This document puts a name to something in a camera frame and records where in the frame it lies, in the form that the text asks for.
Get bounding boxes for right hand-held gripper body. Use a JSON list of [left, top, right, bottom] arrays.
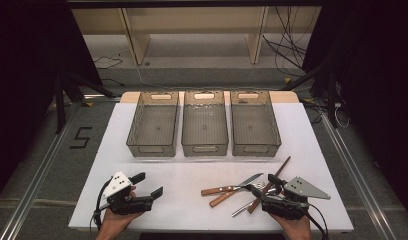
[[261, 176, 331, 221]]

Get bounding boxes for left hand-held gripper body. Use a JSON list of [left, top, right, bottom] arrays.
[[101, 170, 154, 216]]

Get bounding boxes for silver metal utensil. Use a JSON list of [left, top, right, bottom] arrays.
[[231, 188, 280, 218]]

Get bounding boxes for wooden-handled knife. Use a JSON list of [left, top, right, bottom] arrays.
[[209, 173, 264, 208]]

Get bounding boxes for wooden-handled fork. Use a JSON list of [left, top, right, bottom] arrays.
[[200, 182, 267, 197]]

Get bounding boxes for grey transparent plastic bin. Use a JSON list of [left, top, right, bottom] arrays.
[[126, 91, 180, 158], [181, 90, 230, 158], [230, 90, 282, 158]]

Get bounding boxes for person's left hand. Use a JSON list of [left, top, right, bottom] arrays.
[[100, 209, 144, 233]]

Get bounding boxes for person's right hand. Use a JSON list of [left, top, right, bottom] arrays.
[[270, 212, 314, 233]]

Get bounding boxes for white table mat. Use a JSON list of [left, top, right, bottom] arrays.
[[68, 102, 355, 233]]

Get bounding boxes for black metal stand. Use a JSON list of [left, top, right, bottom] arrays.
[[53, 71, 118, 134], [280, 59, 340, 129]]

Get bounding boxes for black curtain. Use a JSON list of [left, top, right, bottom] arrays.
[[301, 0, 408, 223], [0, 0, 103, 206]]

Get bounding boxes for beige wooden shelf unit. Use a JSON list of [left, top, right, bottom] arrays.
[[71, 6, 323, 66]]

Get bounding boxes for left hand-held gripper cable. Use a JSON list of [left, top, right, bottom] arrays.
[[91, 179, 113, 231]]

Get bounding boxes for hand-held gripper cable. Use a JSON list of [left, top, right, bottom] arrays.
[[305, 203, 330, 236], [91, 179, 113, 231]]

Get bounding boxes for right hand-held gripper cable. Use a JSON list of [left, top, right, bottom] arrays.
[[305, 203, 330, 236]]

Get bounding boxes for aluminium floor rail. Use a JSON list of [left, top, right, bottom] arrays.
[[320, 111, 398, 240], [0, 106, 80, 240]]

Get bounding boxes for thin black floor cable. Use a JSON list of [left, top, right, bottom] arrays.
[[93, 54, 125, 87]]

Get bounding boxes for bundle of black cables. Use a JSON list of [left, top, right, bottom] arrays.
[[261, 6, 313, 79]]

